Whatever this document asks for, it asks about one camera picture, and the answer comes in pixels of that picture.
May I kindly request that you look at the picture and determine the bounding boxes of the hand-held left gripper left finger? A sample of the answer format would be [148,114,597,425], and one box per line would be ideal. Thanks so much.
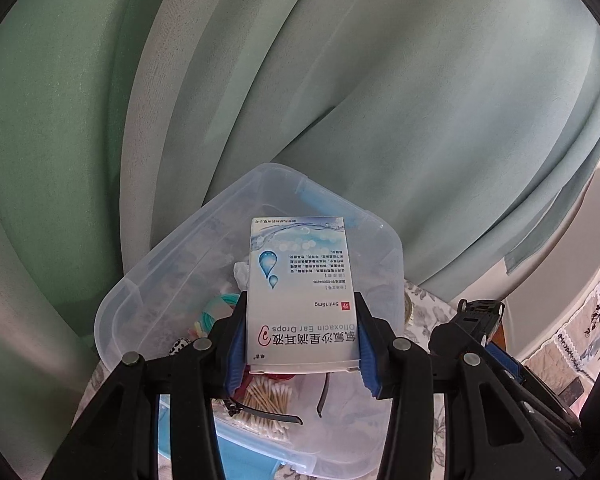
[42,290,251,480]

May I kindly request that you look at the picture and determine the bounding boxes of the green curtain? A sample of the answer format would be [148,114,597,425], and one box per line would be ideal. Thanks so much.
[0,0,600,361]

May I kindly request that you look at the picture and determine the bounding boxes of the rainbow hair ring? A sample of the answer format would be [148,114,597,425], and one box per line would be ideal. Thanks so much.
[200,294,241,341]

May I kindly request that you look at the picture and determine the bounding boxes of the white blue medicine box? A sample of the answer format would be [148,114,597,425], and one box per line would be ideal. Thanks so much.
[246,216,363,375]

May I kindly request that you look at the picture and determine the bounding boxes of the white paper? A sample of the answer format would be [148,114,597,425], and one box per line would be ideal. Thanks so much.
[232,260,253,291]

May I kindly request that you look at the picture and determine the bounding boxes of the white headboard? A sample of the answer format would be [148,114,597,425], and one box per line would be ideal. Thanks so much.
[505,167,600,356]

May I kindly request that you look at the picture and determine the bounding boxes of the cotton swab pack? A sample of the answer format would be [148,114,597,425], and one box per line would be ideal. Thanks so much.
[240,379,293,443]

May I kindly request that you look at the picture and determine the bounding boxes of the clear plastic container blue latches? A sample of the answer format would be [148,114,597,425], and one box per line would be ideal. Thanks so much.
[94,162,406,480]

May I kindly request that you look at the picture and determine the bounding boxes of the black toothed headband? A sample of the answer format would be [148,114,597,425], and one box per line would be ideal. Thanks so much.
[222,377,331,426]

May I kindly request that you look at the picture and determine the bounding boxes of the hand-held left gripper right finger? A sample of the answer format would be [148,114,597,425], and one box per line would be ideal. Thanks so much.
[352,290,586,480]

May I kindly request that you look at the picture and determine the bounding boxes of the quilted lace-trimmed cover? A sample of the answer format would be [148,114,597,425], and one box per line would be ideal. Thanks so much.
[522,280,600,411]

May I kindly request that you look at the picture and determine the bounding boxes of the grey floral blanket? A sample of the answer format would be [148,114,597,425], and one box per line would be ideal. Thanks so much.
[405,280,461,346]

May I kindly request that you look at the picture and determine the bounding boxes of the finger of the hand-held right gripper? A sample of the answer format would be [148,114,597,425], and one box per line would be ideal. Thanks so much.
[485,344,526,378]
[430,300,506,353]

